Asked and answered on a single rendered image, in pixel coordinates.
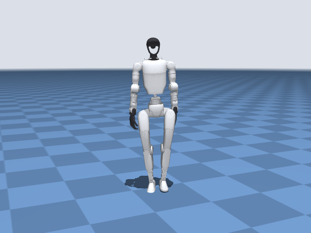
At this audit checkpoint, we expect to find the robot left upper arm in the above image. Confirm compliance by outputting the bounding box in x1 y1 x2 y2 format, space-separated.
166 61 178 91

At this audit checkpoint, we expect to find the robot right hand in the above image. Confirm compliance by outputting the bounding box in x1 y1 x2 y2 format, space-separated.
129 108 138 130

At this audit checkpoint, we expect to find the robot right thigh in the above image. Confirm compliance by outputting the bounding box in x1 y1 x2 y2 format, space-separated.
138 109 154 155

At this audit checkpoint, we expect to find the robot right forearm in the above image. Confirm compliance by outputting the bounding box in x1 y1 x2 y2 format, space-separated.
129 86 138 113

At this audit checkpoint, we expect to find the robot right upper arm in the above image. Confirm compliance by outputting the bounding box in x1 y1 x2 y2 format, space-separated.
131 62 143 93

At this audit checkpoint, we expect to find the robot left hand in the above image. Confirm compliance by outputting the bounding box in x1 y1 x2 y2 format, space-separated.
173 107 178 123

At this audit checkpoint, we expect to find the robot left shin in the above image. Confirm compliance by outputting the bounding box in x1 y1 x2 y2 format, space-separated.
161 149 171 182

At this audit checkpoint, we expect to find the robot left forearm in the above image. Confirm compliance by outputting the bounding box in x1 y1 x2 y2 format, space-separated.
170 90 178 110

